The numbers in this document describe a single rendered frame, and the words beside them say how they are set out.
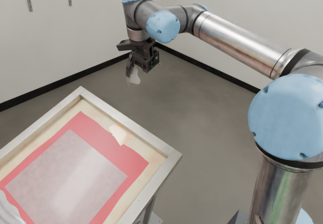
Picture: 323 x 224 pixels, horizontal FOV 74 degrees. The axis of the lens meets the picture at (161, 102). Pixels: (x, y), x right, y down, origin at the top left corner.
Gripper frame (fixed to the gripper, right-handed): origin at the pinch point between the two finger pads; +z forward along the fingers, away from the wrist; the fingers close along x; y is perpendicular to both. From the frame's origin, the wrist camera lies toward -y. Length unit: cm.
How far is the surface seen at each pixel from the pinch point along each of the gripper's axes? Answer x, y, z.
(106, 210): -43, 19, 18
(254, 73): 257, 9, 200
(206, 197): 24, 44, 163
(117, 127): -17.3, -0.6, 17.2
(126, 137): -18.6, 5.7, 17.2
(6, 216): -64, -7, 18
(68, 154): -37.5, -7.9, 17.6
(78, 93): -15.9, -26.6, 13.7
